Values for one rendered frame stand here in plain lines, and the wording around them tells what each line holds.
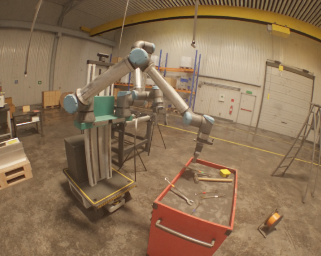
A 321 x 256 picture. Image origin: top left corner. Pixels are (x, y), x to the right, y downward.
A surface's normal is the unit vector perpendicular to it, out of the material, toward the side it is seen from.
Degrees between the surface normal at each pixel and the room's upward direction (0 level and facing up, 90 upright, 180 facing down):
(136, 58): 85
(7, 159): 90
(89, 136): 90
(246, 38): 90
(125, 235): 0
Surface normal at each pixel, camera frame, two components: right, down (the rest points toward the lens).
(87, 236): 0.11, -0.96
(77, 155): 0.82, 0.24
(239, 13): -0.48, 0.18
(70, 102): -0.11, 0.30
